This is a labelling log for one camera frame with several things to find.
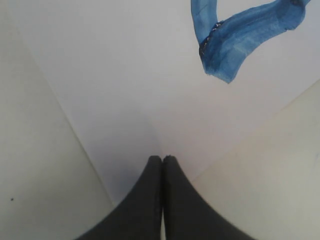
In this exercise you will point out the white paper sheet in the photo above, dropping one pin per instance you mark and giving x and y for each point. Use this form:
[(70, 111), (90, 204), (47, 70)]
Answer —
[(128, 75)]

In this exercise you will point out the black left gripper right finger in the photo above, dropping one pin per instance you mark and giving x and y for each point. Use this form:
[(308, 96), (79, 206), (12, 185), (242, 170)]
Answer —
[(187, 216)]

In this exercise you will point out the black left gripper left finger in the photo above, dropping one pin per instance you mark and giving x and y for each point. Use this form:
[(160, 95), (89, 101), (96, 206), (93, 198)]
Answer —
[(139, 215)]

